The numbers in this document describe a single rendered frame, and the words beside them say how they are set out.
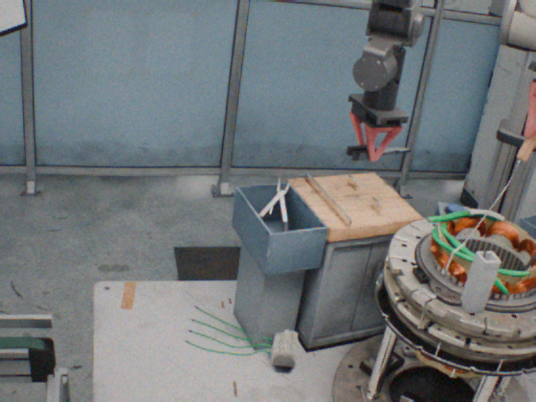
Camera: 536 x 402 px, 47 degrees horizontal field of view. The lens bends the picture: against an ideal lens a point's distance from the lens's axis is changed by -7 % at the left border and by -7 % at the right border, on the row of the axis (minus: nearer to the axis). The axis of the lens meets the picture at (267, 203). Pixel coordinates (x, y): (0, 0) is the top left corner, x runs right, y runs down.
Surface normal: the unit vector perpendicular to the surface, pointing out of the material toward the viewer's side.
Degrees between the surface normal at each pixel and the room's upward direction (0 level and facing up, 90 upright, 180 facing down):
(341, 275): 90
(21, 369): 90
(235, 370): 0
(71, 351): 0
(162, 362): 0
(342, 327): 90
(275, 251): 90
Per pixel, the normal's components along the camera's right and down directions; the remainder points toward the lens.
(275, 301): 0.38, 0.49
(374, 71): -0.43, 0.41
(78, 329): 0.12, -0.87
